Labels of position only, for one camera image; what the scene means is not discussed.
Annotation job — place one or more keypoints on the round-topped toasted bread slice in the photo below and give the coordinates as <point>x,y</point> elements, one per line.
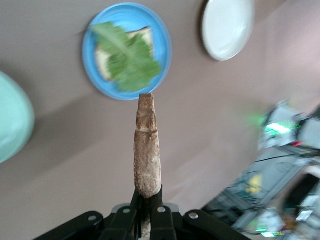
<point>147,150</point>

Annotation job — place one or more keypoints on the off-white round plate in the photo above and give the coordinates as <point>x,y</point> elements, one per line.
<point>225,27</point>

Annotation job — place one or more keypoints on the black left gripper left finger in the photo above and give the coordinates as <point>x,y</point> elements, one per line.
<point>120,225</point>

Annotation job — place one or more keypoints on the grey equipment rack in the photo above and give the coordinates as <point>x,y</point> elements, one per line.
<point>275,180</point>

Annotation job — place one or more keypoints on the blue round plate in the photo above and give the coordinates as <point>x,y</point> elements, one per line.
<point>160,37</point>

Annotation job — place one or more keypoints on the green lettuce leaf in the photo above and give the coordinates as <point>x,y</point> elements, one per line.
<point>130,62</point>

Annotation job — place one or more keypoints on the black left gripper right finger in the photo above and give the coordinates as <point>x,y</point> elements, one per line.
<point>165,225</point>

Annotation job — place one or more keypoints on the light green round plate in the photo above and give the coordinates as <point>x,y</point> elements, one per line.
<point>12,117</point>

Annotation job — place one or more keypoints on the square bread slice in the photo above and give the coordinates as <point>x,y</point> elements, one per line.
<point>101,62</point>

